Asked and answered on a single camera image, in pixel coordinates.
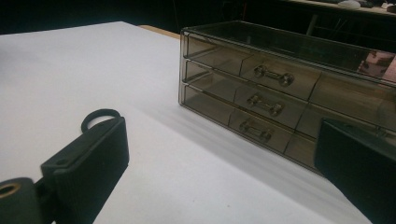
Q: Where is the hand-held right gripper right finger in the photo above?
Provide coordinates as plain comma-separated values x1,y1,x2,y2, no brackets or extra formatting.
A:
314,119,396,224

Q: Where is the transparent drawer with clear handle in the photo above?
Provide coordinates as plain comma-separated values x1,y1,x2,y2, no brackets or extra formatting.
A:
184,33,396,132
180,84,319,172
182,59,325,138

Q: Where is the white object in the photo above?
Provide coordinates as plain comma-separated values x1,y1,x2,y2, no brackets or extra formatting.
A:
337,0,362,9

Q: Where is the pink object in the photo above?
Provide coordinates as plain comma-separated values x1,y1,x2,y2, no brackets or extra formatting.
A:
358,50,396,82

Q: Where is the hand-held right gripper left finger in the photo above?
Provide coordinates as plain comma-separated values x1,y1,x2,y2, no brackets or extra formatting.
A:
40,116,130,224

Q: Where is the smoky transparent drawer organizer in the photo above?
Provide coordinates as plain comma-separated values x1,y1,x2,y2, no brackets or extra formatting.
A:
177,20,396,174

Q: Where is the background wooden table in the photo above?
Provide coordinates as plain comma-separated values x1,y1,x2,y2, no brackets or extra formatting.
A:
279,0,396,45

